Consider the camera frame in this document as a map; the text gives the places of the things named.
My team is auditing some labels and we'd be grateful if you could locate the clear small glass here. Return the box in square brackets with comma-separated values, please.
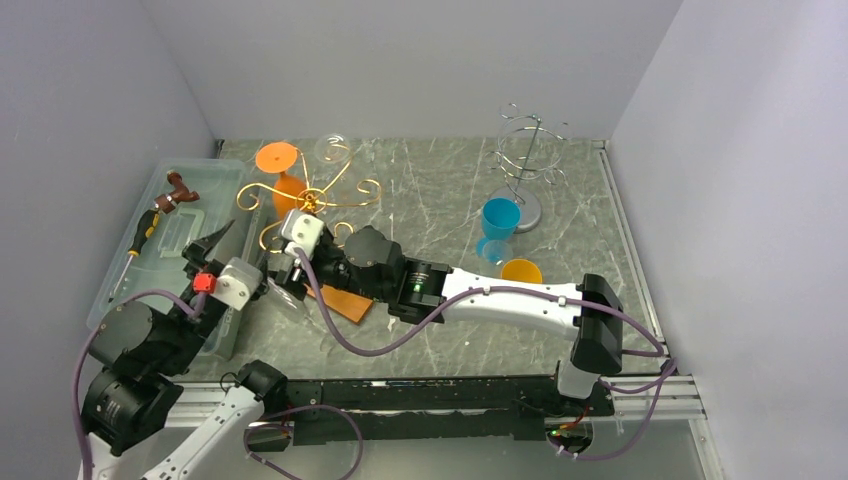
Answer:
[264, 277, 312, 325]

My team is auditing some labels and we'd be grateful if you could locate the clear plastic storage box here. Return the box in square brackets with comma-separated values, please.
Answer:
[86, 158, 267, 329]

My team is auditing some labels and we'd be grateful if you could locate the gold wire glass rack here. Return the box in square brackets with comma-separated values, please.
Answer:
[236, 134, 383, 261]

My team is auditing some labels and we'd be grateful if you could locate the orange plastic goblet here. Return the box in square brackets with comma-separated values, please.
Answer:
[255, 142, 308, 220]

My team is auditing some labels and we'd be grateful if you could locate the clear wine glass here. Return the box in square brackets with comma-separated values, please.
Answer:
[313, 133, 353, 164]

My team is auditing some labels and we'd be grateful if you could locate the yellow plastic goblet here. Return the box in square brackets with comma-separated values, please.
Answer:
[500, 258, 544, 284]

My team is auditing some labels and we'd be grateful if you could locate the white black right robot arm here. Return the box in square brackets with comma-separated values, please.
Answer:
[275, 218, 624, 415]

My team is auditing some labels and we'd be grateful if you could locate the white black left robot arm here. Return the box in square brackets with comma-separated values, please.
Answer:
[71, 223, 288, 479]

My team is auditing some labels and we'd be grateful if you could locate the clear tall glass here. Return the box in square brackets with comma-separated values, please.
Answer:
[477, 238, 514, 278]

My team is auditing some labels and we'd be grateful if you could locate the brown bronze faucet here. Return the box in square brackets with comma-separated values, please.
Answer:
[154, 170, 200, 214]

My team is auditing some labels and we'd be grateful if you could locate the black yellow screwdriver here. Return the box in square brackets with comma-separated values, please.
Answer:
[107, 208, 160, 303]

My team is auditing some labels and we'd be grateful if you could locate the blue plastic goblet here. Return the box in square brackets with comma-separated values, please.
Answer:
[476, 197, 521, 256]

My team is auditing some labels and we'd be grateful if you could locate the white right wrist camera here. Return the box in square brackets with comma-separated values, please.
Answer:
[280, 209, 326, 259]

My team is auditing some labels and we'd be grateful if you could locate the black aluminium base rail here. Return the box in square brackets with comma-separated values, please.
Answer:
[122, 374, 704, 455]

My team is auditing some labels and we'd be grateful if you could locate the chrome wire glass rack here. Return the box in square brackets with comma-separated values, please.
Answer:
[486, 103, 570, 233]

